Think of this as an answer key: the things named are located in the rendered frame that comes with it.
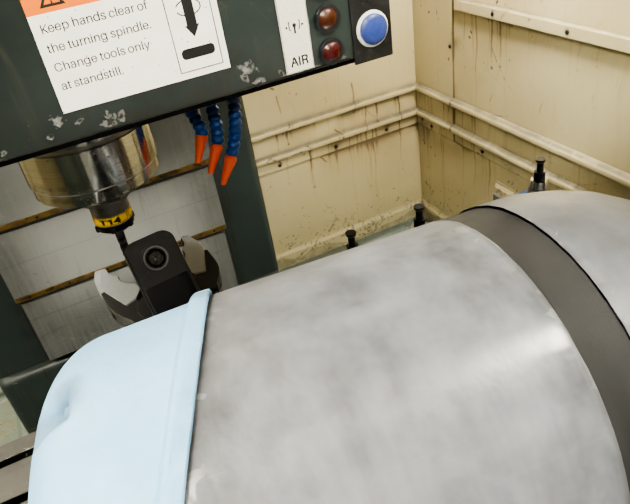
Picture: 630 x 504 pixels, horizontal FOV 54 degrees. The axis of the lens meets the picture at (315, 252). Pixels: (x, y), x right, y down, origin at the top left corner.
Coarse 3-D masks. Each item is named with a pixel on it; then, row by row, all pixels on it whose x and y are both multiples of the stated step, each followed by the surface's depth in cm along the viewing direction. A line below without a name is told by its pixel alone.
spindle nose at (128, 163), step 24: (96, 144) 68; (120, 144) 70; (144, 144) 73; (24, 168) 71; (48, 168) 69; (72, 168) 68; (96, 168) 69; (120, 168) 71; (144, 168) 74; (48, 192) 71; (72, 192) 70; (96, 192) 71; (120, 192) 72
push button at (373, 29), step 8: (368, 16) 61; (376, 16) 61; (368, 24) 61; (376, 24) 61; (384, 24) 62; (360, 32) 61; (368, 32) 61; (376, 32) 62; (384, 32) 62; (368, 40) 62; (376, 40) 62
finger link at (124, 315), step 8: (104, 296) 62; (112, 304) 60; (120, 304) 60; (136, 304) 60; (112, 312) 60; (120, 312) 59; (128, 312) 59; (136, 312) 59; (120, 320) 59; (128, 320) 59; (136, 320) 58
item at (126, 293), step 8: (96, 272) 66; (104, 272) 65; (96, 280) 65; (104, 280) 64; (112, 280) 64; (104, 288) 63; (112, 288) 63; (120, 288) 62; (128, 288) 62; (136, 288) 62; (112, 296) 62; (120, 296) 61; (128, 296) 61; (136, 296) 61; (128, 304) 60
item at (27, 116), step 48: (0, 0) 47; (240, 0) 55; (336, 0) 59; (0, 48) 49; (240, 48) 57; (0, 96) 51; (48, 96) 52; (144, 96) 56; (192, 96) 57; (0, 144) 52; (48, 144) 54
